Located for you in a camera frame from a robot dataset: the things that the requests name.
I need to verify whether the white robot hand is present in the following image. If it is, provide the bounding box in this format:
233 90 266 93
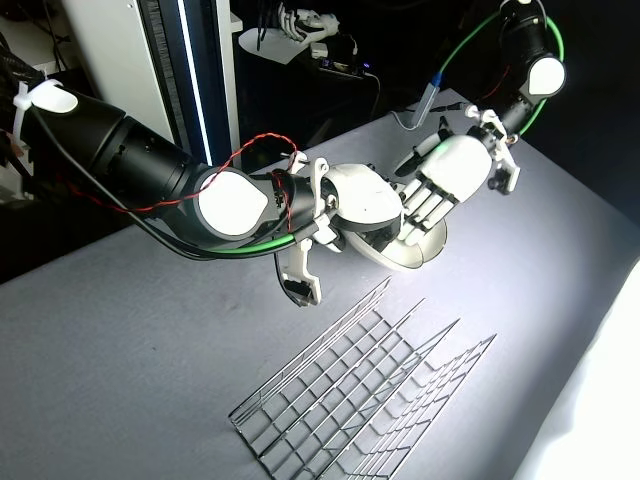
319 160 416 256
393 128 495 247

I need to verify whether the white plate with printed underside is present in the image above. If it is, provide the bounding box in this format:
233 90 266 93
344 227 427 274

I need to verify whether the spare white robot hand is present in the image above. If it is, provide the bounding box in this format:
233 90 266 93
272 0 342 45

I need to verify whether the black electronics box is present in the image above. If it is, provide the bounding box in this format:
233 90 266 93
319 55 382 84

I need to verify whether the white round stand base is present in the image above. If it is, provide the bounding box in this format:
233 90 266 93
238 27 314 65

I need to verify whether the white robot body column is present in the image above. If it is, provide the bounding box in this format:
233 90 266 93
59 0 245 169

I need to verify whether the grey table cloth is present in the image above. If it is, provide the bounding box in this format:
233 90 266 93
0 88 640 480

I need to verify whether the grey cable adapter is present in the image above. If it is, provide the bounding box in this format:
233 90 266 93
410 72 445 127

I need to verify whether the green cable of arm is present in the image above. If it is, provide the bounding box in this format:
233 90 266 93
209 232 297 254
442 12 567 139

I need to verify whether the red black twisted cable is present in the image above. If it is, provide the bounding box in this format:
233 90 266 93
59 132 300 214

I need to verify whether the wire dish rack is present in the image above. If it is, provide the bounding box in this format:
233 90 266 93
228 275 499 480

